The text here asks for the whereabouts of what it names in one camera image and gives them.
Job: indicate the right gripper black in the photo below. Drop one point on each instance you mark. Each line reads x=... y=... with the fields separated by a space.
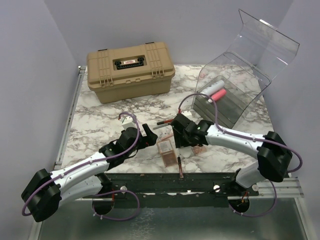
x=179 y=141

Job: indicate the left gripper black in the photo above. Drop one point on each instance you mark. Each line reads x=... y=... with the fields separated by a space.
x=150 y=140

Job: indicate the dark red lip pencil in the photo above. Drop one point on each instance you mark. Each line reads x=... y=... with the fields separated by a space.
x=180 y=167

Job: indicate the pink tube with white cap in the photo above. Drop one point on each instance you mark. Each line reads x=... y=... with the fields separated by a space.
x=218 y=95

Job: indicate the white spray bottle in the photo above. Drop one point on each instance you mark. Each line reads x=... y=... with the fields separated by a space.
x=213 y=88

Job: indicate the tan plastic toolbox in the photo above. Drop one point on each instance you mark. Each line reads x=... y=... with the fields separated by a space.
x=130 y=72

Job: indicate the clear acrylic makeup organizer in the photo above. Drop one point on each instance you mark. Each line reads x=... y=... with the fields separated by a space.
x=255 y=57

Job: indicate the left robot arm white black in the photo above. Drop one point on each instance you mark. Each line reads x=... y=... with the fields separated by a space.
x=47 y=191

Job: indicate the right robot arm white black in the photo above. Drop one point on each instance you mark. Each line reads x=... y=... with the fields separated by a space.
x=269 y=150

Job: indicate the pale pink makeup stick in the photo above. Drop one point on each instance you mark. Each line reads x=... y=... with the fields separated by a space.
x=167 y=136

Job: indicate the labelled compact box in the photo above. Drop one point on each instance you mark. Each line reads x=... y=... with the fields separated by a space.
x=164 y=146

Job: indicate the orange eyeshadow palette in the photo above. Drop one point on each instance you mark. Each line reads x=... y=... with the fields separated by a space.
x=197 y=150

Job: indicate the rose gold clear compact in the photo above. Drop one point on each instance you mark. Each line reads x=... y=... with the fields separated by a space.
x=169 y=159

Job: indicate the houndstooth patterned eyeliner pen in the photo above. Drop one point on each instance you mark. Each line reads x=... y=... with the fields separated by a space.
x=161 y=126

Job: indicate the red lip gloss tube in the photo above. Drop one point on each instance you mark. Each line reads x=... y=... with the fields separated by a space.
x=164 y=122

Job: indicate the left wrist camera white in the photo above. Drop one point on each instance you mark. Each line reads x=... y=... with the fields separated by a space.
x=127 y=122

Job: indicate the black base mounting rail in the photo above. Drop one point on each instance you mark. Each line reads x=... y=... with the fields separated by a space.
x=168 y=190

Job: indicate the aluminium frame rail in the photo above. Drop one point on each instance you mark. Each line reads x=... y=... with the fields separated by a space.
x=66 y=132

